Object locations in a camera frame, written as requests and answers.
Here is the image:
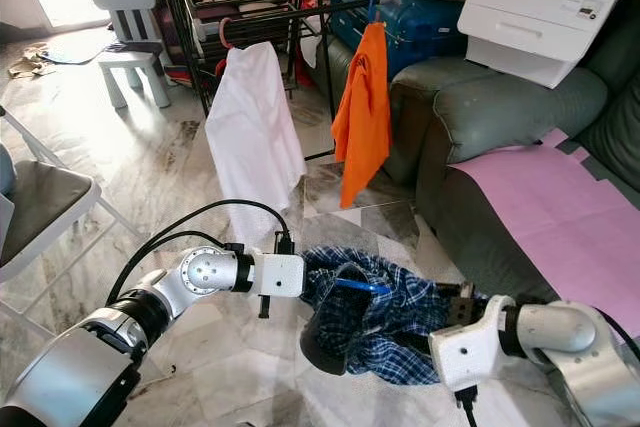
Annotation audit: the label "blue plaid shorts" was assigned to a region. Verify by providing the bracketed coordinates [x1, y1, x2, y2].
[300, 245, 473, 388]

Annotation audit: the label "pink hanger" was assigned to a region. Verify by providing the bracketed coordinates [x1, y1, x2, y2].
[217, 15, 241, 51]

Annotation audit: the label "grey green sofa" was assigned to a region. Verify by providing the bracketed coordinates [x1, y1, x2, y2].
[310, 0, 640, 368]

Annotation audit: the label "folding chair blue cushion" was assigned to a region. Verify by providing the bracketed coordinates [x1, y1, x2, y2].
[0, 112, 126, 283]

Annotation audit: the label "orange shirt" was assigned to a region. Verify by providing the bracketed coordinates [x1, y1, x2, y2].
[333, 22, 393, 210]

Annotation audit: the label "white shirt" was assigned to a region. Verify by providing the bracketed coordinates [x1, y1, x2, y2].
[205, 42, 307, 243]

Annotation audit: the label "crumpled brown paper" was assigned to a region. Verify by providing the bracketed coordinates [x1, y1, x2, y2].
[8, 50, 56, 80]

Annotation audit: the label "blue suitcase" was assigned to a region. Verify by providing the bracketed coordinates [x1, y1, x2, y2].
[328, 0, 471, 70]

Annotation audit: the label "white printer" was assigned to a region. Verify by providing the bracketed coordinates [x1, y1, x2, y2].
[457, 0, 619, 90]

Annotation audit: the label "blue floor mat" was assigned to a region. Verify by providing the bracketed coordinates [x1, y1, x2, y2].
[38, 40, 96, 65]

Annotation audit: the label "dark cloth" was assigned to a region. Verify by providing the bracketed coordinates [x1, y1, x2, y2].
[110, 39, 159, 56]

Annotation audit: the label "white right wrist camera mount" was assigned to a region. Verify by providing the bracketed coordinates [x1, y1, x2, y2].
[428, 295, 521, 395]

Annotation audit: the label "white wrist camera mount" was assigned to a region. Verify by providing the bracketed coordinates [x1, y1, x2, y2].
[428, 295, 521, 395]
[248, 252, 307, 300]

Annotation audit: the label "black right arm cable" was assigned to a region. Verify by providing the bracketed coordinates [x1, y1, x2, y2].
[455, 390, 479, 427]

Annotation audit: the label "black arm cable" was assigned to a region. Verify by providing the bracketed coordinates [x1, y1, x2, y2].
[455, 390, 479, 427]
[105, 199, 296, 306]

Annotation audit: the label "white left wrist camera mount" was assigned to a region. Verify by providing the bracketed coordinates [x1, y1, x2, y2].
[248, 252, 307, 300]

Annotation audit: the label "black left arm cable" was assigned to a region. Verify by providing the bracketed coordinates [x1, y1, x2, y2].
[105, 199, 296, 306]

